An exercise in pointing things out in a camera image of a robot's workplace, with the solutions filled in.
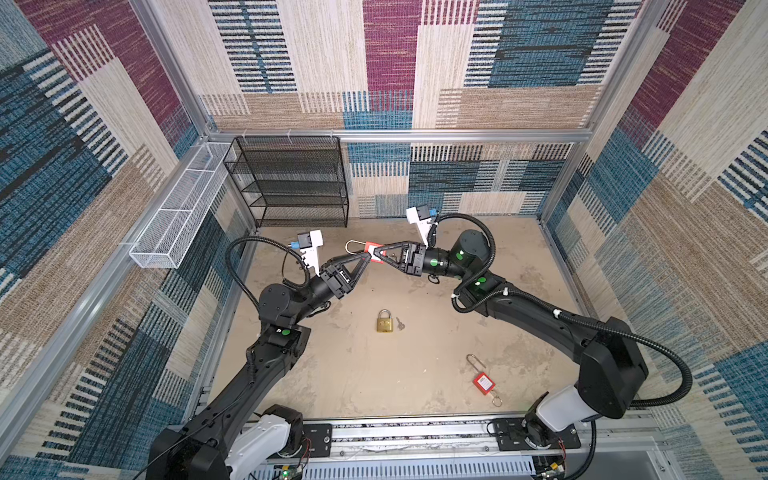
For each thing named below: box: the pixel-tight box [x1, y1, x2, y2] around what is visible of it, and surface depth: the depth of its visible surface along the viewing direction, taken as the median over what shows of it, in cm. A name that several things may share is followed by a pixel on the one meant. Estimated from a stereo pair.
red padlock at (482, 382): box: [466, 353, 496, 396], surface depth 83 cm
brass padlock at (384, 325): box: [376, 308, 394, 333], surface depth 94 cm
